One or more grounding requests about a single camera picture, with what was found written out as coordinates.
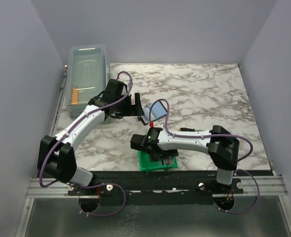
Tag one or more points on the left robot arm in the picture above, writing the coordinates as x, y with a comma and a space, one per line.
57, 153

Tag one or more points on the clear plastic storage box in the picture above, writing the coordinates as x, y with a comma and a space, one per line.
89, 72

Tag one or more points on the orange tool in box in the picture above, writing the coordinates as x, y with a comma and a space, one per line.
75, 96

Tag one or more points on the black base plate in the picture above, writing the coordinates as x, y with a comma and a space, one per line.
165, 187

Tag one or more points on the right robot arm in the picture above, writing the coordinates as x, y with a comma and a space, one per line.
218, 143

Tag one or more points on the stack of silver cards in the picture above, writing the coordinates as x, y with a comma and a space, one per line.
168, 161

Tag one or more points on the black leather card holder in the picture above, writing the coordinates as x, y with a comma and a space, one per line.
158, 111

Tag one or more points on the green plastic bin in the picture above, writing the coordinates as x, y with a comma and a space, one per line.
146, 166

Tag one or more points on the black yellow screwdriver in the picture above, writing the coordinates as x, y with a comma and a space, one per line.
187, 129

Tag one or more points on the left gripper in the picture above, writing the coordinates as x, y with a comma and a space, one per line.
131, 110

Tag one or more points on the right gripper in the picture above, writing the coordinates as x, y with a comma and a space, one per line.
168, 154

